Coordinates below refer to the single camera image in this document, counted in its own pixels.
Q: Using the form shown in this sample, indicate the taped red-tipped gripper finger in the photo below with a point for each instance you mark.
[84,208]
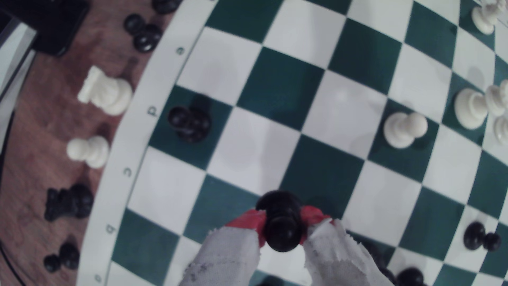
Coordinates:
[226,258]
[337,262]

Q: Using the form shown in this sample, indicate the black chess pawn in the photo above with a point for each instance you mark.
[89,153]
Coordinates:
[145,39]
[281,230]
[190,127]
[69,256]
[474,236]
[410,278]

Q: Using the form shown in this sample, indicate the green white chess mat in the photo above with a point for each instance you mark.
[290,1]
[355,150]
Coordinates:
[254,151]

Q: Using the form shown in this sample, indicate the white chess pawn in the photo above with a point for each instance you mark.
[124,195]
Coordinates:
[93,153]
[401,131]
[503,131]

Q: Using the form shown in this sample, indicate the black chess knight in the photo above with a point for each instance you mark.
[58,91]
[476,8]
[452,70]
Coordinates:
[75,200]

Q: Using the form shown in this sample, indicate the white chess queen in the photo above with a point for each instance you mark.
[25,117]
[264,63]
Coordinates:
[470,109]

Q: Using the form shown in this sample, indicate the white chess knight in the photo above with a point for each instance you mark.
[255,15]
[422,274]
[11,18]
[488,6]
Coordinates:
[107,93]

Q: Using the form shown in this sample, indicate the black chess bishop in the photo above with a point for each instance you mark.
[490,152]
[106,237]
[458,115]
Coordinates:
[164,4]

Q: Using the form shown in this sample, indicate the white chess rook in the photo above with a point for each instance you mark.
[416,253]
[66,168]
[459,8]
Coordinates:
[482,20]

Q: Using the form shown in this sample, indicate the black flat device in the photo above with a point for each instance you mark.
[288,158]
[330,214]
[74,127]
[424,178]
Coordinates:
[51,24]

